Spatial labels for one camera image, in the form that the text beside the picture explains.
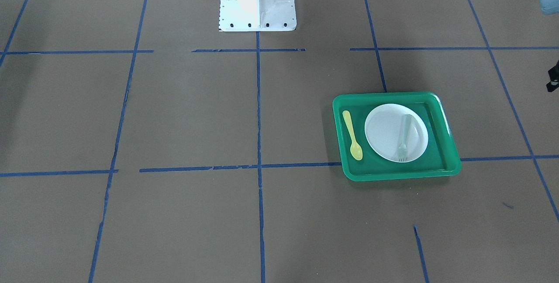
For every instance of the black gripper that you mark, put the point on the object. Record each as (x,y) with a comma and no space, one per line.
(554,80)

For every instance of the yellow plastic spoon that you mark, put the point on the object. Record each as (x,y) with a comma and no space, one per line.
(355,149)

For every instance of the green plastic tray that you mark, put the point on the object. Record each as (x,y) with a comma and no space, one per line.
(440,159)

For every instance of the white round plate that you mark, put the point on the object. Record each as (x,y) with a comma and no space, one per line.
(382,130)

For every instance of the pale green plastic fork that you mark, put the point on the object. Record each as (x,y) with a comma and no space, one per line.
(402,149)

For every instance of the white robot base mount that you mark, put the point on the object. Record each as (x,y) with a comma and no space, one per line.
(257,15)

